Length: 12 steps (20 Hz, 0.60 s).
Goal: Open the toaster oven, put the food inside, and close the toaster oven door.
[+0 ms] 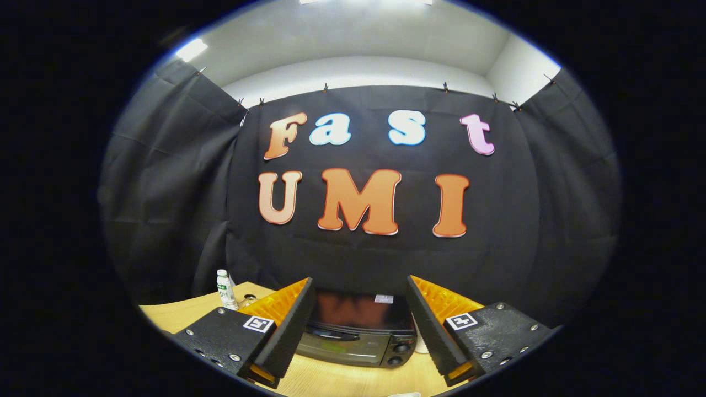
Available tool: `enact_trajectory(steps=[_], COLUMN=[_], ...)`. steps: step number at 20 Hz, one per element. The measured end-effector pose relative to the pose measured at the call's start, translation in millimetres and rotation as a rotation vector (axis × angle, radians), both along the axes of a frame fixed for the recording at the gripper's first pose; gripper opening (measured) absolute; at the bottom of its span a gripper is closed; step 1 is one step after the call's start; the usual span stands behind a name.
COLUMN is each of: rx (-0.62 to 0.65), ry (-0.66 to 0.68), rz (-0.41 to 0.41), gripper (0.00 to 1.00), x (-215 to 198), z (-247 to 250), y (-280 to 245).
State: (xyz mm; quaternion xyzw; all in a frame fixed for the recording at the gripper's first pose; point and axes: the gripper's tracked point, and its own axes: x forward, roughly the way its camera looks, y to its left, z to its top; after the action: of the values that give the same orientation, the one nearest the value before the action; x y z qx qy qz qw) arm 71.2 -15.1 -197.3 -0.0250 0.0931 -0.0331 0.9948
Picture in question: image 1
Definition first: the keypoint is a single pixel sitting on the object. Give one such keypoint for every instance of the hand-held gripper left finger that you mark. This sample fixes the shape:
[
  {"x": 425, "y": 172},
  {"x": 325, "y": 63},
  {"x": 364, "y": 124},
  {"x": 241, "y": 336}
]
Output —
[{"x": 289, "y": 331}]

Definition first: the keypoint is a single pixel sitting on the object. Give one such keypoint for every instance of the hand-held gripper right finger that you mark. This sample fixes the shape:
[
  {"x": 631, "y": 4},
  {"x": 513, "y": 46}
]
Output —
[{"x": 433, "y": 331}]

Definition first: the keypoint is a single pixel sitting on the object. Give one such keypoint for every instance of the black toaster oven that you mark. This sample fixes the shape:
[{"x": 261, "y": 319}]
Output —
[{"x": 358, "y": 342}]

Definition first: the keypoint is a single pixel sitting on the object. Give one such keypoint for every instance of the white pop-up toaster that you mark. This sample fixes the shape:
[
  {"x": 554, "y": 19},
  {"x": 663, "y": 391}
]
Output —
[{"x": 421, "y": 344}]

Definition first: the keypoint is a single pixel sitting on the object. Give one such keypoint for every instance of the white bottle with green label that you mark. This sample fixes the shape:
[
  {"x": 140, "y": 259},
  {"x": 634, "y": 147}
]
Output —
[{"x": 226, "y": 292}]

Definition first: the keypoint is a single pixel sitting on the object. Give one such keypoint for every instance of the row of small cloth clips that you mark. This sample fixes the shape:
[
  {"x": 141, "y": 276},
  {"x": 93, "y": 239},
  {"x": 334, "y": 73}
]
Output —
[{"x": 325, "y": 87}]

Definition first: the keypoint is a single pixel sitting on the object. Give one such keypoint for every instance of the small ceiling light panel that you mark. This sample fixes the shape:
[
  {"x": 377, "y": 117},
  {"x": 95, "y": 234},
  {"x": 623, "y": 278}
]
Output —
[{"x": 191, "y": 49}]

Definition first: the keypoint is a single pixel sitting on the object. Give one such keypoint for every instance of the large ceiling light panel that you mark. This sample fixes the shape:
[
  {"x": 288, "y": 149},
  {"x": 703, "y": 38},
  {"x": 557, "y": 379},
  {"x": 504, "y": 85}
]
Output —
[{"x": 364, "y": 1}]

